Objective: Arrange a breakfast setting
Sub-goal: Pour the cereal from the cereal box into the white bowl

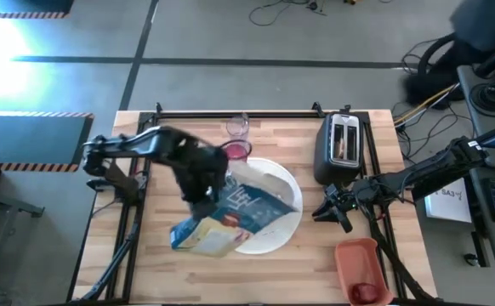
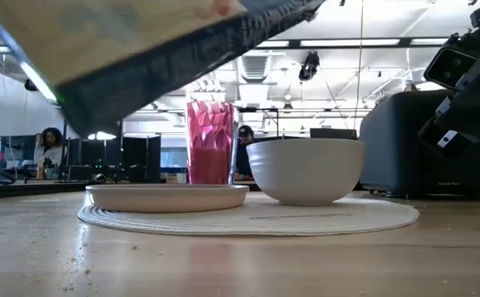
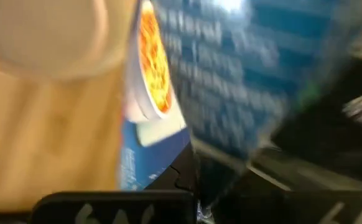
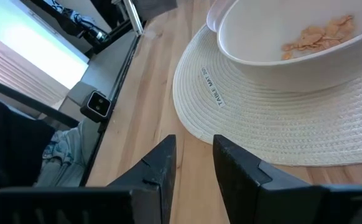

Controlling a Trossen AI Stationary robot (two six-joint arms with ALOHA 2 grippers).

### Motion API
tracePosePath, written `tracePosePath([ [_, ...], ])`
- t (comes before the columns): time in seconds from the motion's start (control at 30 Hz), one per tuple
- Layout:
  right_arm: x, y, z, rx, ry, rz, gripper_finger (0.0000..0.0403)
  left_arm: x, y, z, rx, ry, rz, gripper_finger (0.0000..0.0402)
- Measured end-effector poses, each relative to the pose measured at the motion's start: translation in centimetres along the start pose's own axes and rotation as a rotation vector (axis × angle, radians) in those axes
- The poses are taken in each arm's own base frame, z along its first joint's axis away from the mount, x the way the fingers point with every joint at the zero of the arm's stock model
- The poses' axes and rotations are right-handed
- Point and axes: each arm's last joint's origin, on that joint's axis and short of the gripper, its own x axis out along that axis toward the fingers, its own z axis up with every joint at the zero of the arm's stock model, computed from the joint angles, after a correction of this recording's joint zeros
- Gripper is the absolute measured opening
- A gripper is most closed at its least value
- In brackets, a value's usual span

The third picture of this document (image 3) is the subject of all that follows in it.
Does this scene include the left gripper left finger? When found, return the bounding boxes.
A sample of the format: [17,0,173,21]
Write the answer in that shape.
[144,144,198,194]

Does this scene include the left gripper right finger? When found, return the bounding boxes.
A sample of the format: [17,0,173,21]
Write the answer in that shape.
[196,151,294,224]

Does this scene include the blue cereal box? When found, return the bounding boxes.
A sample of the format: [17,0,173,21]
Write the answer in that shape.
[118,0,358,192]

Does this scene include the white ceramic bowl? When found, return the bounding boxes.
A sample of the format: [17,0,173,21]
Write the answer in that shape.
[0,0,129,80]

